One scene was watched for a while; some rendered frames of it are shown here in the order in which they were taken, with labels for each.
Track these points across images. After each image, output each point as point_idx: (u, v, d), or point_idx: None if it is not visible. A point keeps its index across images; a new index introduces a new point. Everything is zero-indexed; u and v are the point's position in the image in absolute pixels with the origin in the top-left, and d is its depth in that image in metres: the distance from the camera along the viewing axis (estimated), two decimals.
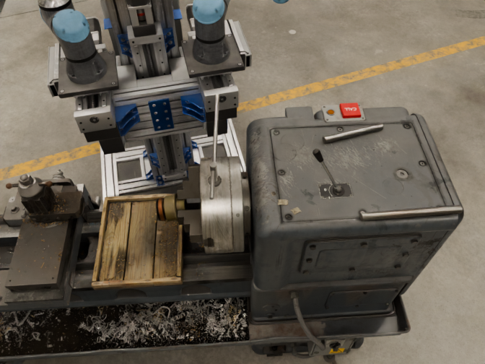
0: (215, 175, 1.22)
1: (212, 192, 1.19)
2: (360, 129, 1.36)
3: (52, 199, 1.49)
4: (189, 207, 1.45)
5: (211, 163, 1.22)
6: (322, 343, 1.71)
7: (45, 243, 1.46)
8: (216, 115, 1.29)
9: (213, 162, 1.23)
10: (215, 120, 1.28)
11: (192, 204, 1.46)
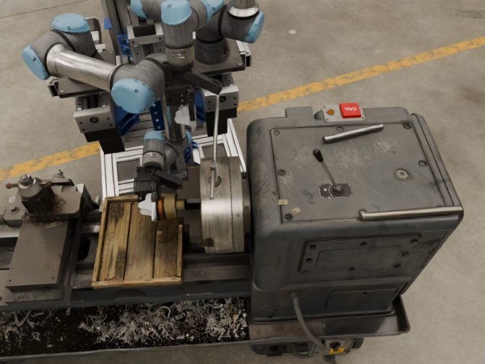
0: (215, 175, 1.22)
1: (212, 192, 1.19)
2: (360, 129, 1.36)
3: (52, 199, 1.49)
4: (189, 207, 1.45)
5: (211, 163, 1.22)
6: (322, 343, 1.71)
7: (45, 243, 1.46)
8: (216, 115, 1.29)
9: (213, 162, 1.23)
10: (215, 120, 1.28)
11: (192, 204, 1.46)
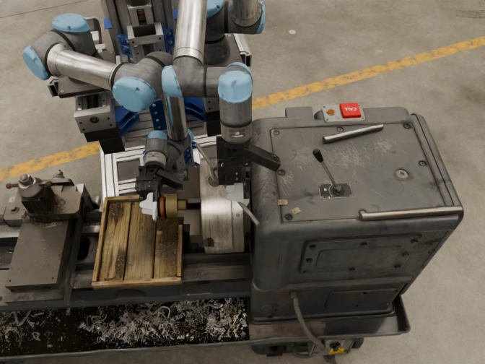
0: (207, 162, 1.24)
1: (198, 147, 1.26)
2: (360, 129, 1.36)
3: (52, 199, 1.49)
4: (189, 207, 1.45)
5: (215, 164, 1.22)
6: (322, 343, 1.71)
7: (45, 243, 1.46)
8: (243, 205, 1.13)
9: (216, 168, 1.22)
10: (241, 201, 1.14)
11: (192, 204, 1.46)
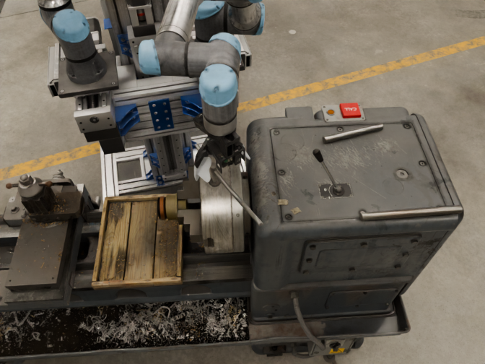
0: None
1: (198, 148, 1.26)
2: (360, 129, 1.36)
3: (52, 199, 1.49)
4: (189, 207, 1.45)
5: (216, 164, 1.22)
6: (322, 343, 1.71)
7: (45, 243, 1.46)
8: (245, 205, 1.13)
9: (216, 168, 1.22)
10: (242, 201, 1.15)
11: (192, 204, 1.46)
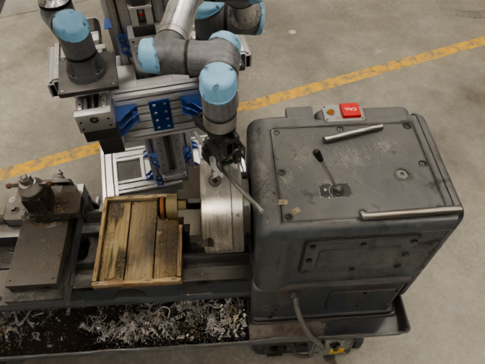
0: None
1: (196, 136, 1.21)
2: (360, 129, 1.36)
3: (52, 199, 1.49)
4: (189, 207, 1.45)
5: None
6: (322, 343, 1.71)
7: (45, 243, 1.46)
8: (246, 193, 1.08)
9: None
10: (242, 189, 1.09)
11: (192, 204, 1.46)
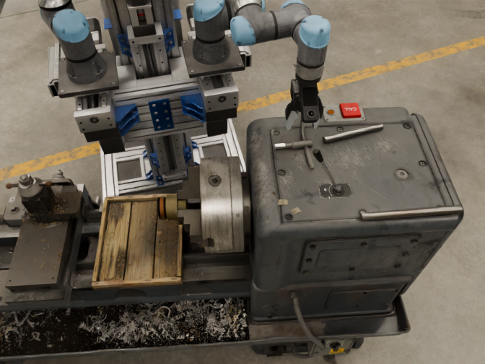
0: (307, 151, 1.32)
1: (312, 165, 1.29)
2: (360, 129, 1.36)
3: (52, 199, 1.49)
4: (189, 207, 1.45)
5: (312, 141, 1.33)
6: (322, 343, 1.71)
7: (45, 243, 1.46)
8: None
9: (309, 141, 1.34)
10: None
11: (192, 204, 1.46)
